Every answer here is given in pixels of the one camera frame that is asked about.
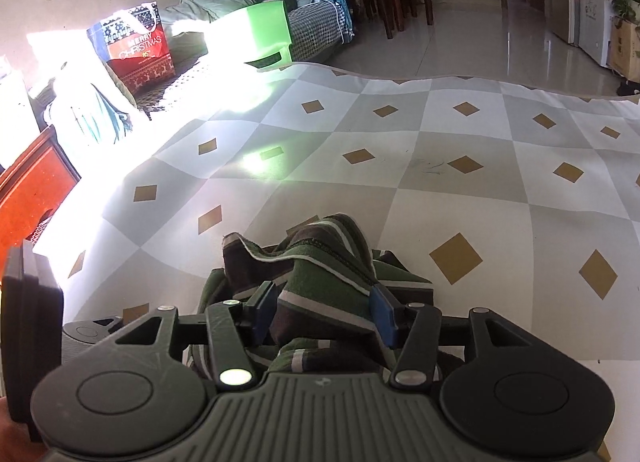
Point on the black slippers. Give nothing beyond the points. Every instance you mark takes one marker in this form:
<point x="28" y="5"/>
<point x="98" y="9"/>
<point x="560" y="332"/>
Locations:
<point x="629" y="86"/>

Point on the red printed gift bag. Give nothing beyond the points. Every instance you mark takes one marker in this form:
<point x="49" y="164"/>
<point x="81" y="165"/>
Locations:
<point x="135" y="49"/>

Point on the white teal cloth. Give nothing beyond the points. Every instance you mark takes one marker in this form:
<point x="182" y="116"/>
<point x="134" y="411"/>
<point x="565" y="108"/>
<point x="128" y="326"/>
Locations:
<point x="85" y="106"/>

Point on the pale green pillow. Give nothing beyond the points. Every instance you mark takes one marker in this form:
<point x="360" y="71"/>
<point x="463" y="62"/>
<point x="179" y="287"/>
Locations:
<point x="210" y="6"/>

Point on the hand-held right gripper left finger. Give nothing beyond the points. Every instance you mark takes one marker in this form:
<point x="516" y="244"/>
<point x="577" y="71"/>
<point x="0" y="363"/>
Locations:
<point x="265" y="312"/>

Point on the green brown striped t-shirt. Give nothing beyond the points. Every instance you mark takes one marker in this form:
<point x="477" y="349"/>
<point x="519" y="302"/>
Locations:
<point x="320" y="272"/>

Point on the red wooden cabinet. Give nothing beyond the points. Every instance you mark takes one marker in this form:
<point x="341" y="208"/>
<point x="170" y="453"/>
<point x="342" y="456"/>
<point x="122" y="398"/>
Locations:
<point x="35" y="176"/>

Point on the green plastic stool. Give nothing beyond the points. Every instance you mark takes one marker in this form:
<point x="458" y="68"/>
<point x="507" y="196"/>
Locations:
<point x="255" y="31"/>

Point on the cardboard box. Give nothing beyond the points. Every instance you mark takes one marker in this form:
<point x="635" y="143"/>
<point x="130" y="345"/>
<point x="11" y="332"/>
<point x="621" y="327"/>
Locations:
<point x="625" y="49"/>

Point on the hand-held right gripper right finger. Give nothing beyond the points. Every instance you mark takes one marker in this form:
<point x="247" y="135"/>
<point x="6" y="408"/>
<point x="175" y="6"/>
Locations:
<point x="382" y="316"/>

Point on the white freezer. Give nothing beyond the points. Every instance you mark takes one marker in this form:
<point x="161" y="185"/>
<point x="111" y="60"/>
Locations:
<point x="597" y="11"/>

